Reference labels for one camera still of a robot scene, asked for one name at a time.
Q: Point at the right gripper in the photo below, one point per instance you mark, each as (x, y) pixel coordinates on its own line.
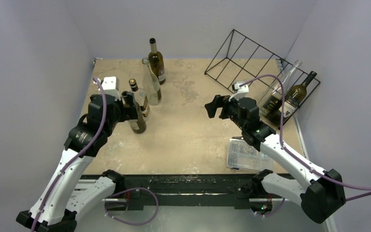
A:
(224, 108)

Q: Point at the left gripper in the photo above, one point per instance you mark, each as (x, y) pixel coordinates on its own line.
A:
(127, 112)

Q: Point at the dark green bottle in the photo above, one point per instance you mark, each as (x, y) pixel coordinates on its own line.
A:
(138, 126)
(293, 98)

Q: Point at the clear glass bottle short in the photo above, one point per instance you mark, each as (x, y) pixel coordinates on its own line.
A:
(273, 95)

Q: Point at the dark green bottle front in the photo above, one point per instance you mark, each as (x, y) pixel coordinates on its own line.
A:
(293, 98)

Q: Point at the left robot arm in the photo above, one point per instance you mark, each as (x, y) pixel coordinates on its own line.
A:
(56, 210)

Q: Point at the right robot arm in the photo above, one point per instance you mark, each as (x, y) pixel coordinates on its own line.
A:
(317, 191)

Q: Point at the clear square bottle gold cap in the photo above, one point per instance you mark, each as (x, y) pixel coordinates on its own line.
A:
(140, 97)

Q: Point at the tall clear glass bottle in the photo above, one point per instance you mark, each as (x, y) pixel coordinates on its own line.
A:
(150, 83)

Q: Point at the dark bottle at back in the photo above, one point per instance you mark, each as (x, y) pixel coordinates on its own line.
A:
(156, 61)

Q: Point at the clear plastic screw box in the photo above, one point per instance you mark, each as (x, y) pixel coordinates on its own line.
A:
(242, 156)

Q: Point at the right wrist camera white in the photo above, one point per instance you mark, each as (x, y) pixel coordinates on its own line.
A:
(240, 90)

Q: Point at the black wire wine rack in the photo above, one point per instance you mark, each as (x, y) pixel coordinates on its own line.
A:
(240, 58)

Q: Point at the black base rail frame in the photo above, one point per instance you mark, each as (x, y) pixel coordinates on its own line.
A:
(239, 191)

